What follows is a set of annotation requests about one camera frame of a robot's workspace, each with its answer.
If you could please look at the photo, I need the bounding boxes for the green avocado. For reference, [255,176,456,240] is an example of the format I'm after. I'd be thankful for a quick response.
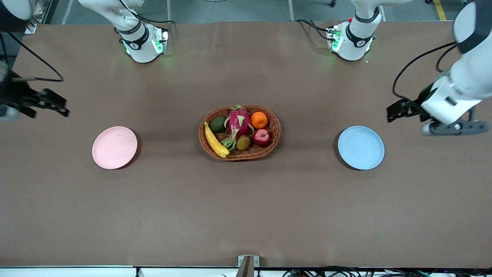
[209,116,228,133]

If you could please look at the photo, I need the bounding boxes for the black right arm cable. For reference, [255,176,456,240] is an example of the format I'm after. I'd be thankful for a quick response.
[0,33,64,82]

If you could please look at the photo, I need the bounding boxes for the pink plate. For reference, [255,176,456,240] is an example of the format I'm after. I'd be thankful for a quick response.
[92,126,138,170]

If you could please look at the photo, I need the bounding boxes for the aluminium frame profile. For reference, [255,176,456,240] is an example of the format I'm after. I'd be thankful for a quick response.
[24,0,73,35]

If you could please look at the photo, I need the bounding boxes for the red apple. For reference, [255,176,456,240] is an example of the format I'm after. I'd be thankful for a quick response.
[253,128,272,147]

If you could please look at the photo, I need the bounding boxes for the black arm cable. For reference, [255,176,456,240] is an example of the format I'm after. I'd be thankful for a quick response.
[0,33,64,82]
[392,42,459,101]

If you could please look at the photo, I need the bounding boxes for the grey metal table bracket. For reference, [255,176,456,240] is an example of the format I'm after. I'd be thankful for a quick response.
[238,255,260,277]

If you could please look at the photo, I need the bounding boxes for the black left base cable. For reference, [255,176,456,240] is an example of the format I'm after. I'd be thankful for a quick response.
[295,18,332,42]

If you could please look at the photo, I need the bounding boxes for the pink dragon fruit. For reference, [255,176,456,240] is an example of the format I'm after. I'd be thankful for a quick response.
[221,105,255,151]

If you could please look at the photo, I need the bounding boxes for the light blue plate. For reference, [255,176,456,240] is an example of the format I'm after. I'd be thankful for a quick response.
[337,126,385,170]

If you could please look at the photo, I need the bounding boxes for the tangled black cable bundle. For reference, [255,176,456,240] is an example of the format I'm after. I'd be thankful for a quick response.
[283,265,492,277]

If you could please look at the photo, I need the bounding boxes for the black base cable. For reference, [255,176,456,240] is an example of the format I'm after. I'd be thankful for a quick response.
[295,18,332,42]
[117,0,176,27]

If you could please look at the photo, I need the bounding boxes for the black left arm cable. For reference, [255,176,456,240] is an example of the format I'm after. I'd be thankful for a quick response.
[392,42,459,101]

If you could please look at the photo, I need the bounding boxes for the yellow banana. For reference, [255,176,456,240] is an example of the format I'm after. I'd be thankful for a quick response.
[204,122,230,158]

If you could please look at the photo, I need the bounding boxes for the brown wicker basket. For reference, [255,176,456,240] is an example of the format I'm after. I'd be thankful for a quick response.
[199,105,281,161]

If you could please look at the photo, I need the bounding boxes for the orange mandarin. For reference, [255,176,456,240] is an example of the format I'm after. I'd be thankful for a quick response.
[251,112,268,129]

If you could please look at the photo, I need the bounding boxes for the black right base cable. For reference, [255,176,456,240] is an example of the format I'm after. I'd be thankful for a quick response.
[117,0,176,27]

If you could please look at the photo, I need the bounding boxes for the white floor cable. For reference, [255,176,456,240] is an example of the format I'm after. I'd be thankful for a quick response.
[207,0,228,23]

